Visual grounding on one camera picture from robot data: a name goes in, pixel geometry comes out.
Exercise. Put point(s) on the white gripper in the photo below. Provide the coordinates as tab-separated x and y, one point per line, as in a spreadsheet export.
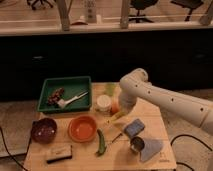
126	103

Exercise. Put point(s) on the yellow banana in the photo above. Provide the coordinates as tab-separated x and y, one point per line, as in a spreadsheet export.
115	117

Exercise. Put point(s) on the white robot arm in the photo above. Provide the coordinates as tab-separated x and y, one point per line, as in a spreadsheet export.
134	85

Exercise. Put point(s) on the red bowl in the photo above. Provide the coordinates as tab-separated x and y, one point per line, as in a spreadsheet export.
82	129

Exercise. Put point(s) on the dark purple bowl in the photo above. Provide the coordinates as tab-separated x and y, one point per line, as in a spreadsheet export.
44	130

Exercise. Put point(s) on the orange fruit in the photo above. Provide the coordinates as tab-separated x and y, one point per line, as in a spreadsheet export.
114	107

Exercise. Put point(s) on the green leafy vegetable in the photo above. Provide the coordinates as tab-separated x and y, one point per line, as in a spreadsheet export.
109	89

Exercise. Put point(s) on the white round container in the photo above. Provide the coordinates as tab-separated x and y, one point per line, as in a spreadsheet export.
104	103

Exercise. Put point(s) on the blue sponge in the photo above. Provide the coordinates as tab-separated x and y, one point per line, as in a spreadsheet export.
134	128

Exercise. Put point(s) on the metal spoon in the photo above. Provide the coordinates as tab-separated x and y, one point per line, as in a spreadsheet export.
112	141

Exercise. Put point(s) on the metal cup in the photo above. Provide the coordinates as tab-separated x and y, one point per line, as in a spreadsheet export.
137	144

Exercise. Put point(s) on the green cucumber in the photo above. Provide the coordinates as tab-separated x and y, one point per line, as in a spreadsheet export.
102	146

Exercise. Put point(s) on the grey cloth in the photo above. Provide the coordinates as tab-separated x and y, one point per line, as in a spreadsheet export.
151	148

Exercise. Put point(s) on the green plastic tray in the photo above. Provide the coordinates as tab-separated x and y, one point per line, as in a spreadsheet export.
71	86

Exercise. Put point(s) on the white brush in tray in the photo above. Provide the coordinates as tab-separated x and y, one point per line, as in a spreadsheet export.
63	103

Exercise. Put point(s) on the brown grapes bunch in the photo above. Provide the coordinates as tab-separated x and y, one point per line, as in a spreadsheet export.
55	96

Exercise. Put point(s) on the wooden block eraser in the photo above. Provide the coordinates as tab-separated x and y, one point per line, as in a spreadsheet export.
58	153

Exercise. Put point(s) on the black office chair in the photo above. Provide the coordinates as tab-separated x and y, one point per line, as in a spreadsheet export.
141	5

